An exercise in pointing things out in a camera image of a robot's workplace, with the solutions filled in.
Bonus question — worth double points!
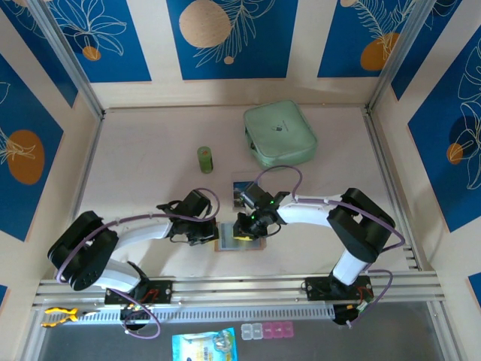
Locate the blue picture credit card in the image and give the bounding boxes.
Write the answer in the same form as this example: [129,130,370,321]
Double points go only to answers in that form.
[232,181,256,210]

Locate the mint green zip pouch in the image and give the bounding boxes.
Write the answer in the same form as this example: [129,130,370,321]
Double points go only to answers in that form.
[243,99,319,169]

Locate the yellow handled pliers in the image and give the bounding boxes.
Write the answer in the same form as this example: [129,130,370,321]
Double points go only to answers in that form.
[40,306,102,329]

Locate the aluminium frame post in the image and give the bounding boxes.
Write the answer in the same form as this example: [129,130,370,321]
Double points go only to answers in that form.
[366,0,440,114]
[28,0,105,120]

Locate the grey slotted cable duct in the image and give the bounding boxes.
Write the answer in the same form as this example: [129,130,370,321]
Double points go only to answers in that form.
[35,303,337,326]

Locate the aluminium side rail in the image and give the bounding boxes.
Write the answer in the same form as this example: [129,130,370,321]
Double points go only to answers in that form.
[362,107,429,274]
[56,111,105,279]

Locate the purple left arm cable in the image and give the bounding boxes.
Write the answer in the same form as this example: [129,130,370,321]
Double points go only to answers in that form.
[55,187,222,341]

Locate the black cable connector block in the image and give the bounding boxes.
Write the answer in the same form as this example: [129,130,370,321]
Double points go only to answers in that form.
[119,305,152,332]
[332,303,360,331]

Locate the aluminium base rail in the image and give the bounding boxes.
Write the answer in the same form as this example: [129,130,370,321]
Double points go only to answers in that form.
[32,272,446,311]

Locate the green cylinder container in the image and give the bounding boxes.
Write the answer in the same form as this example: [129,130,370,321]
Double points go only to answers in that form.
[196,145,215,174]

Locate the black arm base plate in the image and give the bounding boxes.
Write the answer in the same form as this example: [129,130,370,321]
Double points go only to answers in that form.
[104,280,174,305]
[304,276,374,302]

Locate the blue printed plastic packet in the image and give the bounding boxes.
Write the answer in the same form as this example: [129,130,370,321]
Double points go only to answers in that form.
[171,326,241,361]

